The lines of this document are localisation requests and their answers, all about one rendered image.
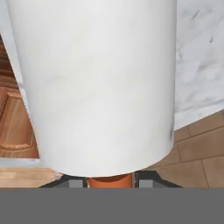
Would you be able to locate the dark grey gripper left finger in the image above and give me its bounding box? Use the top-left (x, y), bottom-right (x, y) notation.
top-left (39, 173), bottom-right (88, 189)

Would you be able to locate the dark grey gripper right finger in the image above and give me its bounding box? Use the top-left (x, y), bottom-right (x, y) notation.
top-left (132, 170), bottom-right (182, 189)

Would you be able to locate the brown wooden cupboard door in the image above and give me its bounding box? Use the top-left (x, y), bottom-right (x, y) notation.
top-left (0, 86), bottom-right (40, 159)

